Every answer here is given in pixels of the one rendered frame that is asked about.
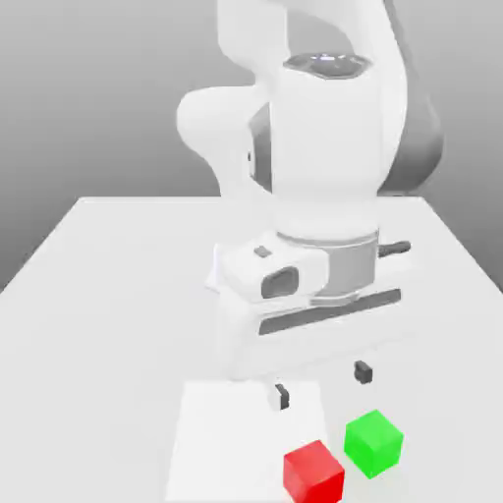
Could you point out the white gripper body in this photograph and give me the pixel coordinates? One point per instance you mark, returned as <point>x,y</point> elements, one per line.
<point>314,342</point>

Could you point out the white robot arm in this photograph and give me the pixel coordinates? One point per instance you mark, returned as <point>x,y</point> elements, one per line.
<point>326,157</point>

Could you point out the small red cube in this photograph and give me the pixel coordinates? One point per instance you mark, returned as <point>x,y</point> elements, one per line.
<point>312,473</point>

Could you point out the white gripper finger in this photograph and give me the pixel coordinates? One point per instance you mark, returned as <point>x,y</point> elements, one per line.
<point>363,372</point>
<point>282,397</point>

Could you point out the small green cube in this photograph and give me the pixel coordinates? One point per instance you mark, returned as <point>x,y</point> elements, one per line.
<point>373,444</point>

